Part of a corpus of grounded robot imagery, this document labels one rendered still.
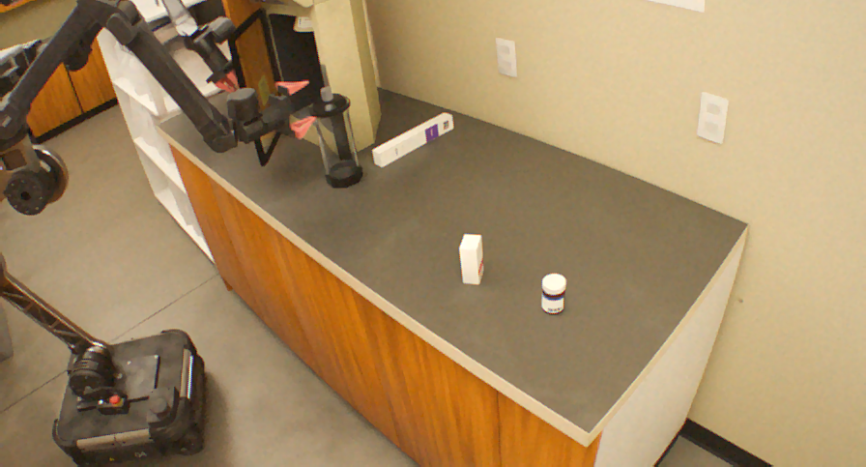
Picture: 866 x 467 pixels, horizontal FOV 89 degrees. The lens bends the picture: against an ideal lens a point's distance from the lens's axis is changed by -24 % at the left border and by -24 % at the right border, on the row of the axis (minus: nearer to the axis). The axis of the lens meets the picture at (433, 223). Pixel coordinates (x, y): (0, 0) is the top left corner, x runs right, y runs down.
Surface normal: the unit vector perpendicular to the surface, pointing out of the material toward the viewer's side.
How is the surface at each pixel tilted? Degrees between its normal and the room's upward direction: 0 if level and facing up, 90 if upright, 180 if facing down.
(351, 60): 90
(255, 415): 0
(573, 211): 0
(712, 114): 90
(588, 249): 0
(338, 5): 90
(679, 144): 90
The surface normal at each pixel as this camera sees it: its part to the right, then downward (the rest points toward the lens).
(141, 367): -0.11, -0.80
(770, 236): -0.72, 0.48
